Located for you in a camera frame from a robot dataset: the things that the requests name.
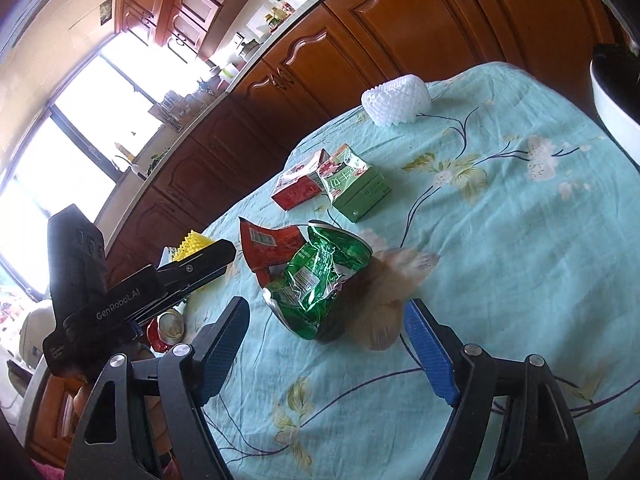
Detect green box drink carton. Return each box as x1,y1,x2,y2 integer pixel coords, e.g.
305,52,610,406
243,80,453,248
320,144,393,224

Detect wooden lower cabinets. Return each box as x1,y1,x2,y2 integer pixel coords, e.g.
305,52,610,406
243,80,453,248
95,0,621,281

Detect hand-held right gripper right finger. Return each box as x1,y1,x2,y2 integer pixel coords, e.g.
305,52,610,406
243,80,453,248
403,298,590,480

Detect white trash bin black bag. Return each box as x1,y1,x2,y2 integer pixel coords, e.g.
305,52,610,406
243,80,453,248
589,42,640,167

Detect grey kitchen countertop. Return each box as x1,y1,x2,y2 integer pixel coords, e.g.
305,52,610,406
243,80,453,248
92,0,381,233

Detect wooden cabinets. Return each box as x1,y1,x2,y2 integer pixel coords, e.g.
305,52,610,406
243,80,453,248
114,0,251,63
95,0,621,281

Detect wooden upper cabinets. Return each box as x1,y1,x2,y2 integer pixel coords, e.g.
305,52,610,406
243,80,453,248
114,0,251,63

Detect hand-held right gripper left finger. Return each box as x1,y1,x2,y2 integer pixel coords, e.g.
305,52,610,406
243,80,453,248
65,296,251,480

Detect yellow foam fruit net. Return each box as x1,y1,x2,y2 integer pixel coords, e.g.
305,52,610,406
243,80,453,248
172,230,228,281

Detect kitchen window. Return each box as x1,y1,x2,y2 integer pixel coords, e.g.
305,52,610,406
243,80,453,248
0,35,216,301

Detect metal dish rack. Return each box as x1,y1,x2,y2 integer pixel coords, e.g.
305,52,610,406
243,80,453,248
157,90,201,133

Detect red snack wrapper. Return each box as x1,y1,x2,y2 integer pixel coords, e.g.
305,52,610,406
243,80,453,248
238,216,307,288

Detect white foam fruit net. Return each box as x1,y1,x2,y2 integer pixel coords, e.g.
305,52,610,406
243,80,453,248
361,74,432,127

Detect red drink carton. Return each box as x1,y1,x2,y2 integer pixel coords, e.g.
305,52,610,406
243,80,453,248
271,149,331,211

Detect row of seasoning bottles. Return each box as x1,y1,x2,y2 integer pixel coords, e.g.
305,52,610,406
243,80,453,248
265,0,296,31

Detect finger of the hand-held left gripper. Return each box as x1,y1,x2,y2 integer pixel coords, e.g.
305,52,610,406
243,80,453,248
157,239,237,306

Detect crushed red can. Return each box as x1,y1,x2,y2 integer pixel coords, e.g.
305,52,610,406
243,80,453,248
146,308,187,353

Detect teal floral tablecloth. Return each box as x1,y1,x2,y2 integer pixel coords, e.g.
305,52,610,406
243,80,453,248
180,60,640,480

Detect crushed green can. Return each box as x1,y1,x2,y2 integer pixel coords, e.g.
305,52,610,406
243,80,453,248
262,220,375,343

